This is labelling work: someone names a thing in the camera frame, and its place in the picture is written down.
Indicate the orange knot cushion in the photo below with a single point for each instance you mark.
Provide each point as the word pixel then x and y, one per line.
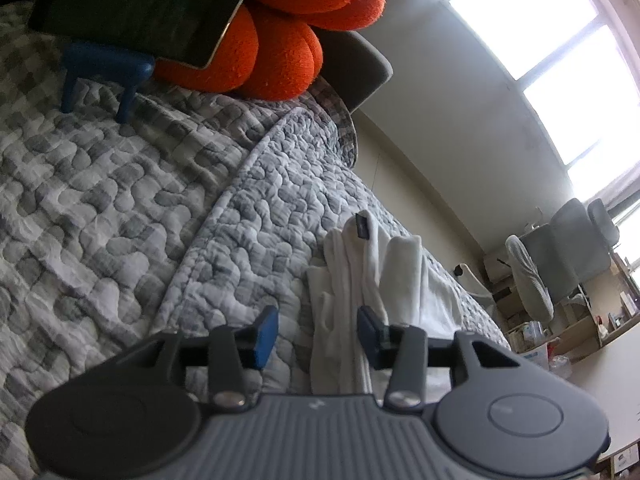
pixel 280 55

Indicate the cardboard box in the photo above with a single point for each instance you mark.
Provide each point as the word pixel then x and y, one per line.
pixel 500 265

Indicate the white printed t-shirt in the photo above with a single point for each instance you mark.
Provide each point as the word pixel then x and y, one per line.
pixel 340 285

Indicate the blue phone stand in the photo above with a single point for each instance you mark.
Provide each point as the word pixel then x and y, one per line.
pixel 105 65

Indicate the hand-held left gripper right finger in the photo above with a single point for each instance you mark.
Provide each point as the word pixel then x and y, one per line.
pixel 367 335

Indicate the grey office chair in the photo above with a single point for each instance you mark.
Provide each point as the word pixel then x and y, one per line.
pixel 565 245

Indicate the window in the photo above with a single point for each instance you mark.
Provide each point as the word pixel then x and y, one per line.
pixel 550 60

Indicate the grey curtain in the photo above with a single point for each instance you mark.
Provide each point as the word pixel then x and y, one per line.
pixel 615 197

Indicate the grey checked quilt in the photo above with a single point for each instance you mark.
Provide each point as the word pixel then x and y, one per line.
pixel 125 210

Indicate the smartphone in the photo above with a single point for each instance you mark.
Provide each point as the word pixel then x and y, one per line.
pixel 135 10

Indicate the light wooden desk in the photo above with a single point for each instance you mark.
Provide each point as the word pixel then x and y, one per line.
pixel 610 390

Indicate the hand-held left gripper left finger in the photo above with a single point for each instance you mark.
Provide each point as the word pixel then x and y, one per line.
pixel 265 335

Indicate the grey sofa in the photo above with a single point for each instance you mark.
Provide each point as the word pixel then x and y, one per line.
pixel 360 65

